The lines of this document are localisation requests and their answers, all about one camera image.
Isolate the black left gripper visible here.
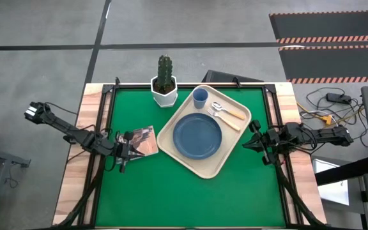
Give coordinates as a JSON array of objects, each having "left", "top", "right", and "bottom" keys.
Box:
[{"left": 109, "top": 131, "right": 145, "bottom": 173}]

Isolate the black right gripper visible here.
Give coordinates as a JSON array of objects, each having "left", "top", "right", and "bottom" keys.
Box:
[{"left": 242, "top": 119, "right": 282, "bottom": 166}]

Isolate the fork with wooden handle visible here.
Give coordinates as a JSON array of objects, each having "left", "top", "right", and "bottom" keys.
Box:
[{"left": 206, "top": 107, "right": 242, "bottom": 132}]

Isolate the spoon with wooden handle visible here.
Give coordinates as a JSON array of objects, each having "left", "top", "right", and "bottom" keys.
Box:
[{"left": 211, "top": 102, "right": 247, "bottom": 121}]

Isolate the blue round plate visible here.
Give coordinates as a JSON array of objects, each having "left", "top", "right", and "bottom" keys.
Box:
[{"left": 172, "top": 112, "right": 223, "bottom": 160}]

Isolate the blue cup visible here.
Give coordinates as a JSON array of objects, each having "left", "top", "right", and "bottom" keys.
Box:
[{"left": 192, "top": 88, "right": 210, "bottom": 110}]

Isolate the beige rectangular tray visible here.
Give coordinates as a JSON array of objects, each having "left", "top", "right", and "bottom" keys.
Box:
[{"left": 156, "top": 84, "right": 252, "bottom": 180}]

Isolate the book with brown cover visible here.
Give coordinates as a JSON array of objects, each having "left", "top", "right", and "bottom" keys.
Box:
[{"left": 116, "top": 125, "right": 160, "bottom": 164}]

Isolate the green table mat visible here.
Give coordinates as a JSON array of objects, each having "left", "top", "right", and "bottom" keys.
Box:
[{"left": 95, "top": 88, "right": 287, "bottom": 228}]

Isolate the white plant pot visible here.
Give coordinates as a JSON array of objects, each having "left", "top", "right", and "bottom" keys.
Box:
[{"left": 150, "top": 75, "right": 179, "bottom": 109}]

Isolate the black panel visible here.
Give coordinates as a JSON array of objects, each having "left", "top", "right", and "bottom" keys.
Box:
[{"left": 201, "top": 69, "right": 265, "bottom": 84}]

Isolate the yellow plug connector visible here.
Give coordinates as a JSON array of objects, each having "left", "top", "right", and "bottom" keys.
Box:
[{"left": 318, "top": 114, "right": 334, "bottom": 127}]

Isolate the green cactus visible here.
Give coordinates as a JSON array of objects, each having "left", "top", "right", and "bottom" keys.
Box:
[{"left": 157, "top": 54, "right": 174, "bottom": 93}]

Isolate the white box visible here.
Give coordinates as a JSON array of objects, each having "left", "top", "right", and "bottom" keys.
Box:
[{"left": 311, "top": 158, "right": 351, "bottom": 206}]

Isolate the black bar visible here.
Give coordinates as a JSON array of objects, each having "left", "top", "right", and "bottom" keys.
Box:
[{"left": 314, "top": 155, "right": 368, "bottom": 187}]

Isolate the black power adapter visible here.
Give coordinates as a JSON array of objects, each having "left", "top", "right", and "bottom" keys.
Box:
[{"left": 326, "top": 92, "right": 353, "bottom": 105}]

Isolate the black orange-striped floor mat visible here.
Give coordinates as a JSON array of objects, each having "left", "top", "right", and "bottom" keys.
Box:
[
  {"left": 268, "top": 10, "right": 368, "bottom": 45},
  {"left": 278, "top": 44, "right": 368, "bottom": 85}
]

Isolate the yellow cable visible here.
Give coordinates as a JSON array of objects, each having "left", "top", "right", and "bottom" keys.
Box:
[{"left": 295, "top": 101, "right": 365, "bottom": 127}]

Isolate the white cable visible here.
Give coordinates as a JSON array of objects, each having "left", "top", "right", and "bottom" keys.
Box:
[{"left": 298, "top": 109, "right": 325, "bottom": 120}]

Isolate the black frame strut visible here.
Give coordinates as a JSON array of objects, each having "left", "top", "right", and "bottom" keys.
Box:
[
  {"left": 53, "top": 156, "right": 109, "bottom": 229},
  {"left": 273, "top": 159, "right": 327, "bottom": 229}
]

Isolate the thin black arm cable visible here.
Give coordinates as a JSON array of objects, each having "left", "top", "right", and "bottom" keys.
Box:
[{"left": 45, "top": 102, "right": 78, "bottom": 116}]

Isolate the black table frame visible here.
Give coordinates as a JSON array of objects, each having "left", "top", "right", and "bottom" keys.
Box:
[{"left": 89, "top": 82, "right": 300, "bottom": 229}]

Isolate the black floor cable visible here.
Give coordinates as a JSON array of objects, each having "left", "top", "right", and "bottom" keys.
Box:
[{"left": 304, "top": 86, "right": 368, "bottom": 150}]

